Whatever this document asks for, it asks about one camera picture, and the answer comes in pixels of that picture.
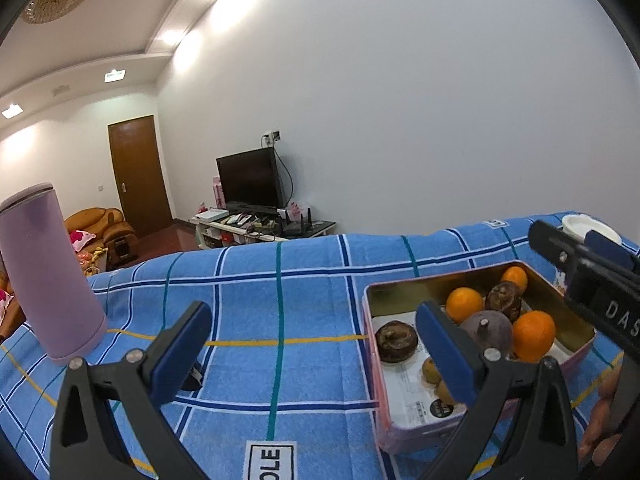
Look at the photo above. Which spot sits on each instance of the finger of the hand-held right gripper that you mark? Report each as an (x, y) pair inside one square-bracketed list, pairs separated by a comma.
[(555, 247), (607, 249)]

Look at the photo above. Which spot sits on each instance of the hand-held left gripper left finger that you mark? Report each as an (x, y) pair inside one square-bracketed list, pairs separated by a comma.
[(182, 355)]

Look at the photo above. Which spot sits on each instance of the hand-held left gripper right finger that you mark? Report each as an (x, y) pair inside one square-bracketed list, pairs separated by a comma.
[(445, 355)]

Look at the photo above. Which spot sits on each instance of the small yellow kumquat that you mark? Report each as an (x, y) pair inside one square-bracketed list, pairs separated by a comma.
[(442, 392), (429, 370)]

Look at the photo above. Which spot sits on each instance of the white paper cup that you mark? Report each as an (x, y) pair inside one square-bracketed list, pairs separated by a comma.
[(580, 225)]

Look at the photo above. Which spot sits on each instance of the orange tangerine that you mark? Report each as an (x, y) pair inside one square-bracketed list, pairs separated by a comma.
[(516, 279), (535, 336), (465, 305)]

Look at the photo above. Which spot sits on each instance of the purple passion fruit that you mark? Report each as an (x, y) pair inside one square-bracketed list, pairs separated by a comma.
[(492, 332)]

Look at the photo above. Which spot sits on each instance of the pink tin box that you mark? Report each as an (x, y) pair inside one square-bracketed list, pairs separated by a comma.
[(425, 285)]

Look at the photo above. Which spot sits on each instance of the person's right hand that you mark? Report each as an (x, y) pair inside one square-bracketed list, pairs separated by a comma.
[(600, 410)]

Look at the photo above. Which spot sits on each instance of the white printed packet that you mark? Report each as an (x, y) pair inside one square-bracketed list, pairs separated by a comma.
[(410, 400), (562, 349)]

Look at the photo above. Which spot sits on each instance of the blue plaid blanket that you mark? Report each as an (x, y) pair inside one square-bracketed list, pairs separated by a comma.
[(300, 300)]

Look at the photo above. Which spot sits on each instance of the white flat box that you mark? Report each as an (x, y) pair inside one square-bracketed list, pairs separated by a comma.
[(211, 214)]

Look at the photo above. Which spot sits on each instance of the white remote control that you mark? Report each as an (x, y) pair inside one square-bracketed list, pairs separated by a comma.
[(236, 219)]

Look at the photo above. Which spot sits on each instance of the pink floral cushion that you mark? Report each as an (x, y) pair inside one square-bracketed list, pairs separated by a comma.
[(80, 240)]

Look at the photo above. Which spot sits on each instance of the purple bottle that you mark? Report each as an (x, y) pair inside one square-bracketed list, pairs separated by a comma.
[(50, 270)]

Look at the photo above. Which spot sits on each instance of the orange leather sofa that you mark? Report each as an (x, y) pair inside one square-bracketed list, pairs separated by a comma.
[(95, 220)]

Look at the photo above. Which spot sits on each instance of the white television stand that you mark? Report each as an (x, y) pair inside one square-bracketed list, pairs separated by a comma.
[(320, 230)]

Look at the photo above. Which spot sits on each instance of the black router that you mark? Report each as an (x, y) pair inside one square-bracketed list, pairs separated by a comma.
[(300, 222)]

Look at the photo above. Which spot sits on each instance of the dark brown door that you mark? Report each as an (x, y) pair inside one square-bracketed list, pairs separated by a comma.
[(140, 175)]

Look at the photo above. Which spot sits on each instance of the pink flower decoration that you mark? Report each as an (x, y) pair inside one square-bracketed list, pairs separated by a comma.
[(296, 208)]

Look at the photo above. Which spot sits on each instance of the black television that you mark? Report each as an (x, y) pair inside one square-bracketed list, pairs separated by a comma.
[(247, 180)]

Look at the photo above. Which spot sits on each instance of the ceiling light panel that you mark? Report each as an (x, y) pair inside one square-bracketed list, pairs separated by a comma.
[(11, 110)]

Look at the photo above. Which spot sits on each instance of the white wall socket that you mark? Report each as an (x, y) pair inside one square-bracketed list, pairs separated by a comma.
[(271, 136)]

